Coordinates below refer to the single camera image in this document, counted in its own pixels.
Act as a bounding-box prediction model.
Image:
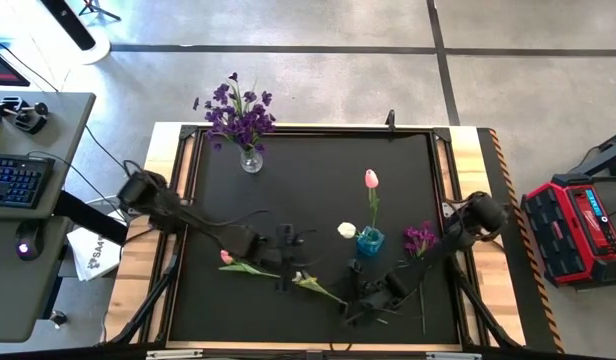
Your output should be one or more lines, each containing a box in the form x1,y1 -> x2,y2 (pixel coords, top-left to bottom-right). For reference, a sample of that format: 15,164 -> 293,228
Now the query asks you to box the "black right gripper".
339,272 -> 409,326

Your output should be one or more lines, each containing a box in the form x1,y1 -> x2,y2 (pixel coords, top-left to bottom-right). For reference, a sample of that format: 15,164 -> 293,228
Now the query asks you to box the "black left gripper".
260,239 -> 309,294

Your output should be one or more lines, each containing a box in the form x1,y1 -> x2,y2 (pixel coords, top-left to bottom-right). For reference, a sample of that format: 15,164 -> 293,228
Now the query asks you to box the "white artificial tulip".
336,221 -> 369,240
291,270 -> 349,306

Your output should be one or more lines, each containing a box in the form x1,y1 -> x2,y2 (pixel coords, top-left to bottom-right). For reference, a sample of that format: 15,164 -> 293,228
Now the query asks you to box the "pink artificial tulip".
363,168 -> 382,236
217,248 -> 282,279

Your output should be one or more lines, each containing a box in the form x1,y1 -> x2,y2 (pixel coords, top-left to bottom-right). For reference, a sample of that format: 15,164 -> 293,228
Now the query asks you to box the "blue cut glass vase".
356,225 -> 387,258

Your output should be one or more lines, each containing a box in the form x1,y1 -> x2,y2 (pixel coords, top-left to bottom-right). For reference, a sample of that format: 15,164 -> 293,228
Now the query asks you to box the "magenta flower bunch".
402,221 -> 440,335

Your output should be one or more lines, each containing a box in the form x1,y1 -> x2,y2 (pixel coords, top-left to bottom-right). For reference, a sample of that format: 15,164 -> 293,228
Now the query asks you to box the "dense purple flower bunch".
205,82 -> 269,151
203,102 -> 277,154

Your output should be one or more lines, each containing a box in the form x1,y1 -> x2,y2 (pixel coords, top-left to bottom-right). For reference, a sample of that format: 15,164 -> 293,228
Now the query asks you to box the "sparse purple flower sprig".
191,72 -> 275,151

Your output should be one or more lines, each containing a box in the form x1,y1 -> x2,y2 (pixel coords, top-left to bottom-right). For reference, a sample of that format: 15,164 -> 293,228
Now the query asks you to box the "clear glass vase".
239,147 -> 265,175

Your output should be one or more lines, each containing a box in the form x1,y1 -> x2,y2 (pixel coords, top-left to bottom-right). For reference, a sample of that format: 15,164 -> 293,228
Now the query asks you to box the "wooden workbench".
103,121 -> 528,351

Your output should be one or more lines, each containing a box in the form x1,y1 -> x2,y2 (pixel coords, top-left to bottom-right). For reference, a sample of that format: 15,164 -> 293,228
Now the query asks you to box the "white printed paper bag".
66,224 -> 124,282

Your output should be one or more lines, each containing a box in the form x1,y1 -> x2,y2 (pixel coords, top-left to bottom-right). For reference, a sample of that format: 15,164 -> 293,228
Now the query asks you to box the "black desk support bar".
52,189 -> 130,246

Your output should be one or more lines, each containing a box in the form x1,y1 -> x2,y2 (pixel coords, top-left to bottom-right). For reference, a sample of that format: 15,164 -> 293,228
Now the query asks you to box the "black mat with hazard stripes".
476,127 -> 565,355

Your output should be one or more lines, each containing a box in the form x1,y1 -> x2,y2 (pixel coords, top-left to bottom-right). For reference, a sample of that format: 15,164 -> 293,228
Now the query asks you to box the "black computer mouse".
14,220 -> 45,262

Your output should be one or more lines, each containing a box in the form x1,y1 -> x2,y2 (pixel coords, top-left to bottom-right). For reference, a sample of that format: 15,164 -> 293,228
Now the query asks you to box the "grey desk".
0,91 -> 97,344

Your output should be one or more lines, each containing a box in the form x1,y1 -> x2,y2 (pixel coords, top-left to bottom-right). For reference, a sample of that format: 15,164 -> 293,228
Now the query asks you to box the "backlit black keyboard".
0,152 -> 56,210

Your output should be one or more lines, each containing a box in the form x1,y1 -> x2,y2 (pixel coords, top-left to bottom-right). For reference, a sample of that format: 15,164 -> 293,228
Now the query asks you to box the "black stand leg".
570,127 -> 616,177

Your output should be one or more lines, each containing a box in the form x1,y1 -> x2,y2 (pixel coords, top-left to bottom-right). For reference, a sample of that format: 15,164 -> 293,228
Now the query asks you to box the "white stand with black panel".
36,0 -> 112,66

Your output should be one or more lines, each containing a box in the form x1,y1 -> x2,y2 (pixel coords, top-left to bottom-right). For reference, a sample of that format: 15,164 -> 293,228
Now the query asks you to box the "black desk clamp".
0,95 -> 50,135

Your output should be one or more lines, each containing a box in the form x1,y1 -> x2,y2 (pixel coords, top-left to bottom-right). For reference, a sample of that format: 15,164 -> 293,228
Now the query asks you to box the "black floor tripod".
77,0 -> 123,23

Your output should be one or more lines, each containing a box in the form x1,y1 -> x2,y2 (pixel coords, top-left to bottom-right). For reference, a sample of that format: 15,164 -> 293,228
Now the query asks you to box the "dark laptop screen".
0,46 -> 31,88

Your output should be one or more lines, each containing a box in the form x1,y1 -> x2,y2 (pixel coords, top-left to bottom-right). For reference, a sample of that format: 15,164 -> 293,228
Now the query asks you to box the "silver metal bracket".
425,351 -> 483,360
145,349 -> 205,360

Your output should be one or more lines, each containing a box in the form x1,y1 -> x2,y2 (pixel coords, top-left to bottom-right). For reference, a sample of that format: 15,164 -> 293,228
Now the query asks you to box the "black frame strut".
450,257 -> 522,350
110,249 -> 182,347

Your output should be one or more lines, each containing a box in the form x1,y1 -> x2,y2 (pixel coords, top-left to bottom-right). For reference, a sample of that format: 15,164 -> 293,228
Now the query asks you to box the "black aluminium table frame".
165,124 -> 465,351

